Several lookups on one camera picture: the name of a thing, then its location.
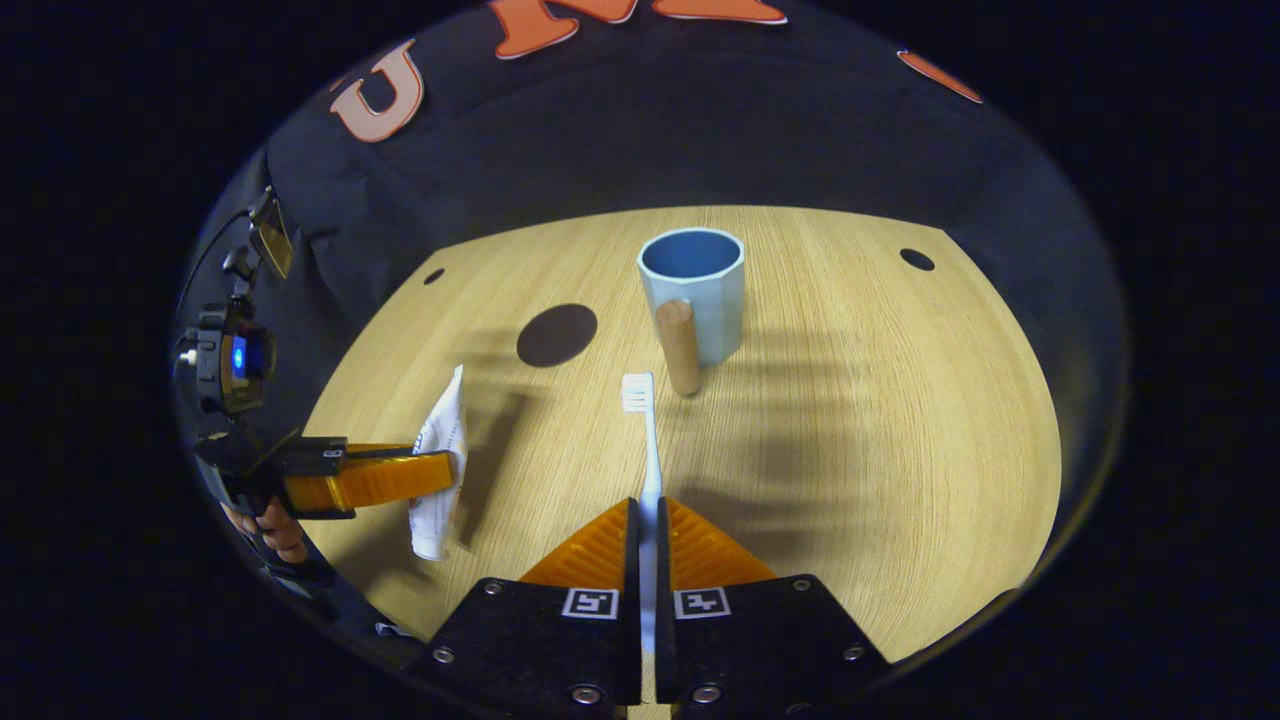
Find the black backdrop cloth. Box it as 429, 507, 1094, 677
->
175, 0, 1126, 481

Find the white toothbrush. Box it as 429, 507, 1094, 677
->
621, 372, 665, 653

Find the dark round coaster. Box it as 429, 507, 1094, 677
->
516, 303, 599, 369

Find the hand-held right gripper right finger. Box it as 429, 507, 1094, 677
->
655, 497, 892, 717

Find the light blue cup wooden handle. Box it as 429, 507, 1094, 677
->
637, 227, 747, 399

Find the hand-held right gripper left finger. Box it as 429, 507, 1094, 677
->
422, 497, 642, 707

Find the white toothpaste tube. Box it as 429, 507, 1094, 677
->
407, 364, 469, 562

